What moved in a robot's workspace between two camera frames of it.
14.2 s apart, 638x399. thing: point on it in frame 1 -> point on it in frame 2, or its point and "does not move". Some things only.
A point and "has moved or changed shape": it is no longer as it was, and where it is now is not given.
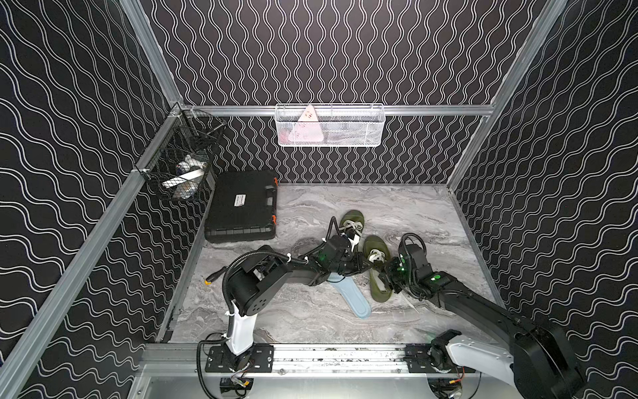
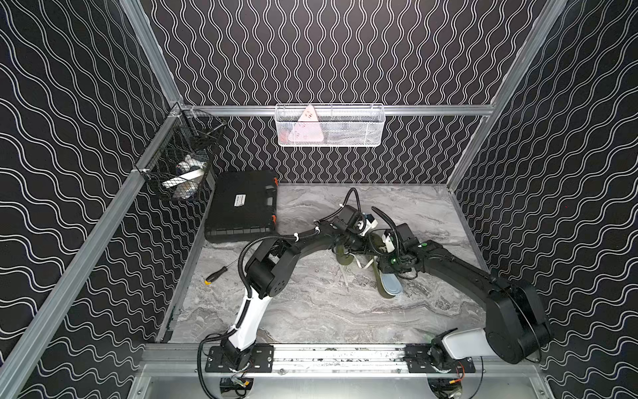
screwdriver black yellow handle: (208, 280) does not move
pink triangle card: (307, 129) does not move
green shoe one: (376, 249) has moved or changed shape
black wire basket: (177, 164) does not move
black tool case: (242, 207) does not move
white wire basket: (330, 125) does not move
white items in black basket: (188, 173) does not move
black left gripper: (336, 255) -> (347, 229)
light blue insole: (349, 289) has moved or changed shape
